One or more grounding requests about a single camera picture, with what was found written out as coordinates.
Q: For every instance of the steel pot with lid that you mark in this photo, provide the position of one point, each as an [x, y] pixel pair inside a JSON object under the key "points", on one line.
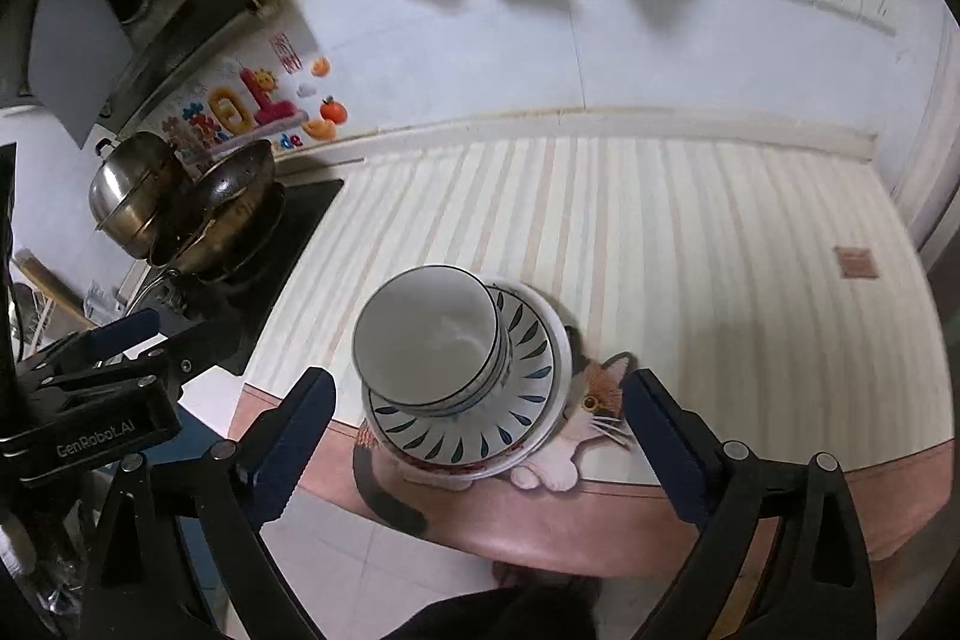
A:
{"points": [[131, 183]]}

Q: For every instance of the blue leaf pattern plate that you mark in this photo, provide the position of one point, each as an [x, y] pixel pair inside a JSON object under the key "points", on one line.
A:
{"points": [[517, 377]]}

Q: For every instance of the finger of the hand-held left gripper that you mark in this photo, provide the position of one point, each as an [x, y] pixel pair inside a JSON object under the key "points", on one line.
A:
{"points": [[210, 344], [120, 332]]}

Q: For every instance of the range hood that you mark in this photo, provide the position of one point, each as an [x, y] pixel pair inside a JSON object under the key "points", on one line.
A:
{"points": [[97, 10]]}

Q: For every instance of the wooden stick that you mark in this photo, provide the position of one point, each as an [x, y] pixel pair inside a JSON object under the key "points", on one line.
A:
{"points": [[52, 291]]}

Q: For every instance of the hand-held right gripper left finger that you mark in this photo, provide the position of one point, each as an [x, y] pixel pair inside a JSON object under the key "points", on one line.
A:
{"points": [[300, 434]]}

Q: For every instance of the striped tablecloth with cat print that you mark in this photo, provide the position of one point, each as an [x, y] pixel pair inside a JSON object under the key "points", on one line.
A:
{"points": [[712, 280]]}

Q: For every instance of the person's dark trousers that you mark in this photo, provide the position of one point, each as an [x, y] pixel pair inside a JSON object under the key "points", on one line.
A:
{"points": [[510, 610]]}

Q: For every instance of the dark metal wok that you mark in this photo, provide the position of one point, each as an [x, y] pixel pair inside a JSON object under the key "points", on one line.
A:
{"points": [[225, 212]]}

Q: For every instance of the colourful wall sticker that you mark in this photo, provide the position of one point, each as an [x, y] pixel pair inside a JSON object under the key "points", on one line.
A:
{"points": [[240, 104]]}

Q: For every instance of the plain white plate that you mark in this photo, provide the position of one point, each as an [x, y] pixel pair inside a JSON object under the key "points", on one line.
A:
{"points": [[564, 377]]}

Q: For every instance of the black cooktop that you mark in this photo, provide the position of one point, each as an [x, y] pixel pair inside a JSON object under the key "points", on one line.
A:
{"points": [[300, 220]]}

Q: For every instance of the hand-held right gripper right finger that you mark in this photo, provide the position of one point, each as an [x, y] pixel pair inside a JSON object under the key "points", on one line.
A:
{"points": [[664, 449]]}

